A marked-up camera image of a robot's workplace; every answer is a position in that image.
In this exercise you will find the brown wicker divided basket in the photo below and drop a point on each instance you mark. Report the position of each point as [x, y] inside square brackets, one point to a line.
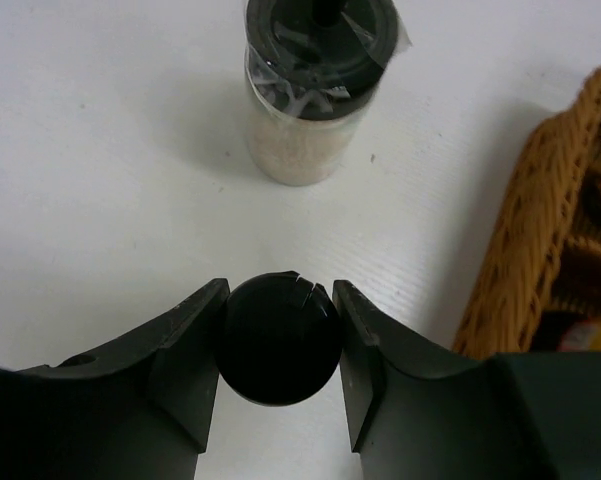
[524, 253]

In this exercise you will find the red lid chili sauce jar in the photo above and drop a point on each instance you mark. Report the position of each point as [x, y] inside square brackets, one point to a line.
[573, 331]

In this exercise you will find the black lid shaker jar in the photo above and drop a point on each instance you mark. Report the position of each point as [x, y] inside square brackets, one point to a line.
[312, 69]

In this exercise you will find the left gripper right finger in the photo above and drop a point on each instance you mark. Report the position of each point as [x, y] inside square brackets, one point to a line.
[416, 410]

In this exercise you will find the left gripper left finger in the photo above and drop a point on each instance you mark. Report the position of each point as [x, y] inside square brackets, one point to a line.
[136, 407]

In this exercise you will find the black cap spice bottle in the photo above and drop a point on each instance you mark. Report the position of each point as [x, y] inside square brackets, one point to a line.
[280, 339]

